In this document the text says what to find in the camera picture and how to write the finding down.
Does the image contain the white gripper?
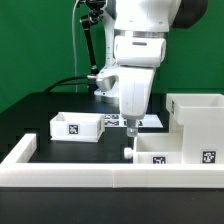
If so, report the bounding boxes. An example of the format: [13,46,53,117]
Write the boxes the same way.
[117,67,155,137]

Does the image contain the white front drawer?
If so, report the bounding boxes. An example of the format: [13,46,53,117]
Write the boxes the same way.
[124,133,182,164]

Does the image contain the white drawer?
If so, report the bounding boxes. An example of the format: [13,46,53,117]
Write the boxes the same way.
[124,133,182,164]
[50,112,105,142]

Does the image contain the white drawer cabinet box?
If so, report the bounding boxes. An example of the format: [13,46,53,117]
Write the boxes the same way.
[166,93,224,165]

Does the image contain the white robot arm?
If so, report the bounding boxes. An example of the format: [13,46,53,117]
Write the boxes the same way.
[96,0,208,137]

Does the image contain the white tag sheet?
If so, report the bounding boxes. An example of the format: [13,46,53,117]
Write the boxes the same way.
[105,114,163,128]

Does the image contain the white U-shaped boundary fence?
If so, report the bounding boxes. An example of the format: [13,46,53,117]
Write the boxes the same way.
[0,133,224,188]

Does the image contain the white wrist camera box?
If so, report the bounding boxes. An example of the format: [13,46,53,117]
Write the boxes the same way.
[96,70,117,92]

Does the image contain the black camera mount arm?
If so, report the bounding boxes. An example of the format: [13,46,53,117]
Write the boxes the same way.
[80,0,106,76]

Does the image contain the white thin cable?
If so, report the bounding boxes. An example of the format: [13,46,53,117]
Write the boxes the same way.
[71,0,83,94]

